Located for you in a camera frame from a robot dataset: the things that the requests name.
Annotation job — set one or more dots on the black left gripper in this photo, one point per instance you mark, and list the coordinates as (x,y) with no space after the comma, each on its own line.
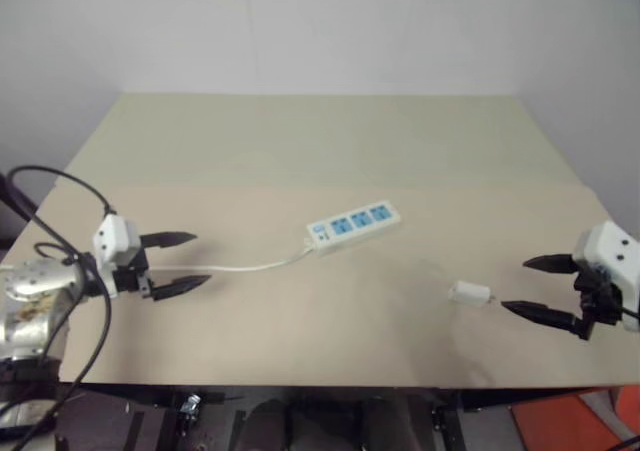
(131,278)

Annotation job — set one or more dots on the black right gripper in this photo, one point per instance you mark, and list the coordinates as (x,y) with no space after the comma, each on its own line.
(597,298)

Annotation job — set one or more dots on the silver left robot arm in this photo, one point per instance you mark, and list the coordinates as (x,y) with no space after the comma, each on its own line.
(30,301)

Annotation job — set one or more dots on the white plug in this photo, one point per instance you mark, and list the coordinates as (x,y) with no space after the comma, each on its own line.
(469,293)

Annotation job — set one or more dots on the white power strip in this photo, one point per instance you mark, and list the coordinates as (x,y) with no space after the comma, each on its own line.
(357,226)

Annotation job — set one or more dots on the orange panel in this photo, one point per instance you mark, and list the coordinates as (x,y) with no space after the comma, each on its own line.
(550,421)

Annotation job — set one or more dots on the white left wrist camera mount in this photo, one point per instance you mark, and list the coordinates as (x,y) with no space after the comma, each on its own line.
(116,236)

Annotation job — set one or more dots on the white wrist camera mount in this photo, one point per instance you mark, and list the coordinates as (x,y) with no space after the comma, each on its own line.
(116,236)
(610,251)

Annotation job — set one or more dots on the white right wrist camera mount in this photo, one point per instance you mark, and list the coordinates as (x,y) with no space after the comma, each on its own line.
(610,251)

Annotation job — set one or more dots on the small metal bracket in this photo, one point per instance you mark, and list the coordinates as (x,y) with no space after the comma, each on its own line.
(190,404)

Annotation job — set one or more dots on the black table frame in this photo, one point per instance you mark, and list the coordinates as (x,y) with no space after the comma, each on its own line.
(150,421)

